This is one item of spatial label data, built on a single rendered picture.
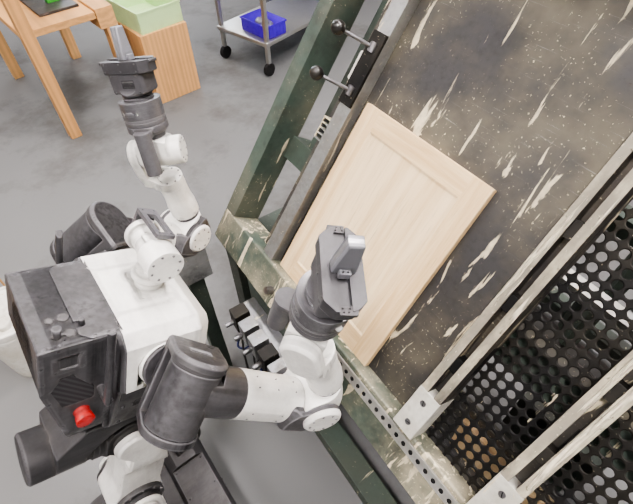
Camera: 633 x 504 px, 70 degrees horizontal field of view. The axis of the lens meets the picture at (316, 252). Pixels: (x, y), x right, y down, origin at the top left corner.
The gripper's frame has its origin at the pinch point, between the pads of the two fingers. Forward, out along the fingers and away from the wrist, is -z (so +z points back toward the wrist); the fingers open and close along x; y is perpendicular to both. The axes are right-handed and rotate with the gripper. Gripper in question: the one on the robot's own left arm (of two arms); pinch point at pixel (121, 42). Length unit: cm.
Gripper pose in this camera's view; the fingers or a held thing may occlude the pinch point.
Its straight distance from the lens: 106.7
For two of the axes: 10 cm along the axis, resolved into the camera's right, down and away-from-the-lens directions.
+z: 1.1, 8.2, 5.6
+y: -3.5, 5.6, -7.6
